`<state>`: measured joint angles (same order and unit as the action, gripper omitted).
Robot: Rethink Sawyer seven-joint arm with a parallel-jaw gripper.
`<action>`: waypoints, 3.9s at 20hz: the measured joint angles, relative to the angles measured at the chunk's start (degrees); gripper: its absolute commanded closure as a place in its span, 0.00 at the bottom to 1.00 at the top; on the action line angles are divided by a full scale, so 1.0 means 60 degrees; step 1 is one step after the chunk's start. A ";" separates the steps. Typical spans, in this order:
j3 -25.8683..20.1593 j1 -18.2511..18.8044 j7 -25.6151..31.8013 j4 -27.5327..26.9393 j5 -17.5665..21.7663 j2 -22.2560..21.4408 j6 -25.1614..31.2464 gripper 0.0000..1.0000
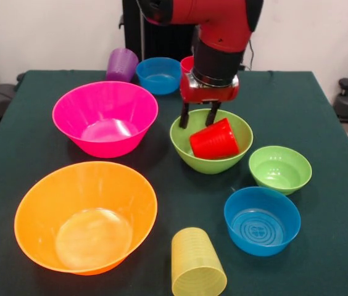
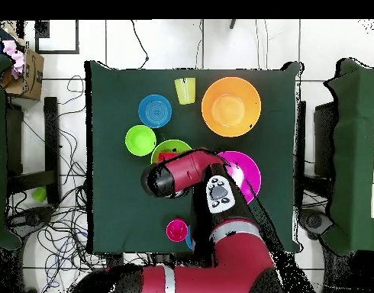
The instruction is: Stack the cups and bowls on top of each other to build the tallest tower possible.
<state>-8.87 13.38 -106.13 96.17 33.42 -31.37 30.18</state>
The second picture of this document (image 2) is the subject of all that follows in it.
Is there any black floor cable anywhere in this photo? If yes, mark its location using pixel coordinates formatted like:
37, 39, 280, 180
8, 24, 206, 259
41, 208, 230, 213
131, 20, 150, 70

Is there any grey black base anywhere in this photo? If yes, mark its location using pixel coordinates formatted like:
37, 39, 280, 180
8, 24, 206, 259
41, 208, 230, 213
299, 210, 333, 240

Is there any blue plastic bowl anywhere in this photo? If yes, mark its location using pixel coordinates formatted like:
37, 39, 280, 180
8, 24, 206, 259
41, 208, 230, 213
185, 224, 195, 250
137, 93, 173, 129

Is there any red plastic cup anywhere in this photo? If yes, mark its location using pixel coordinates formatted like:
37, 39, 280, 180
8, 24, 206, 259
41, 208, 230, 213
158, 152, 179, 164

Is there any tangle of floor cables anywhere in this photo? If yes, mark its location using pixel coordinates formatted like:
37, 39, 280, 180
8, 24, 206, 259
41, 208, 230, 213
6, 75, 154, 293

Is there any large pink plastic bowl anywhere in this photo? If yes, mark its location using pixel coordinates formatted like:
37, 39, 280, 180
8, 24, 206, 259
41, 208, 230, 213
216, 150, 263, 205

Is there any dark green table cloth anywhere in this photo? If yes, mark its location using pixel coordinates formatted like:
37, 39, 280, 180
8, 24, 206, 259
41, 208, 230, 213
84, 60, 304, 255

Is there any small green plastic bowl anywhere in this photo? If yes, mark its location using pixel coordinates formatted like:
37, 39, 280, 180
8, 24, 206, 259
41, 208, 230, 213
124, 124, 158, 157

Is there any pink cloth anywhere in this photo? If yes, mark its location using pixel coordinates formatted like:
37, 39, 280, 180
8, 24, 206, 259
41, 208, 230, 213
1, 40, 25, 79

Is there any crimson pink plastic cup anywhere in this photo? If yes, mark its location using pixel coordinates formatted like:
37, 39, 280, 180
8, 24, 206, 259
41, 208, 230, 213
166, 218, 189, 243

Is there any yellow plastic cup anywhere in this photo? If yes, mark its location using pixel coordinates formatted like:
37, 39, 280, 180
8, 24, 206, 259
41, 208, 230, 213
173, 77, 197, 105

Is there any brown cardboard box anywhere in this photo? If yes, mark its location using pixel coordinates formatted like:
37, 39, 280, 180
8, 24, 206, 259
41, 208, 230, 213
0, 42, 45, 101

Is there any green cup on floor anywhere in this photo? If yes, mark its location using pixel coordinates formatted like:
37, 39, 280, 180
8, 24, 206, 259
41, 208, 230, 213
31, 186, 47, 203

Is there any black base with knob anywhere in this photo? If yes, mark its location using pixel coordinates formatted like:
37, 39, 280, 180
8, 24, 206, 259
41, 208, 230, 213
6, 206, 55, 233

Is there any black metal stand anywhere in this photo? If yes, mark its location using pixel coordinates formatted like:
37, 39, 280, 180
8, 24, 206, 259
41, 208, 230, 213
5, 96, 61, 204

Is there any black power strip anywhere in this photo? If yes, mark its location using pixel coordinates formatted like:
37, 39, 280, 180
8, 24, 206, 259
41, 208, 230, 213
106, 253, 124, 268

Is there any black square frame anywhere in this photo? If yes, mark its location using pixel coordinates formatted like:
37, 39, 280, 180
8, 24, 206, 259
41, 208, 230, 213
34, 20, 80, 55

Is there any orange plastic bowl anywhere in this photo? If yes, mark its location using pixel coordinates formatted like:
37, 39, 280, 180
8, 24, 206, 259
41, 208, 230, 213
201, 76, 263, 138

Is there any black box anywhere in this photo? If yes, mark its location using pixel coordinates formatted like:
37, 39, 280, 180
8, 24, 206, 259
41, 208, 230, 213
314, 101, 339, 178

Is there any large green plastic bowl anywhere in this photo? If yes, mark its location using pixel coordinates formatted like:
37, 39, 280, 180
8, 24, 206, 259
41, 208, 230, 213
150, 139, 193, 166

